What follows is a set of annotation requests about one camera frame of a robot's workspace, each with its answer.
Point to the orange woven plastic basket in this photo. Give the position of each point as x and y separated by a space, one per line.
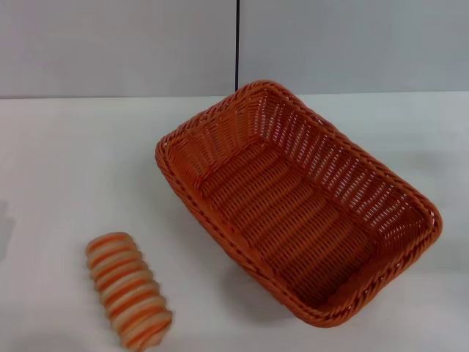
278 220

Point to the orange white striped bread roll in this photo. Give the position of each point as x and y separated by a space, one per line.
126 289

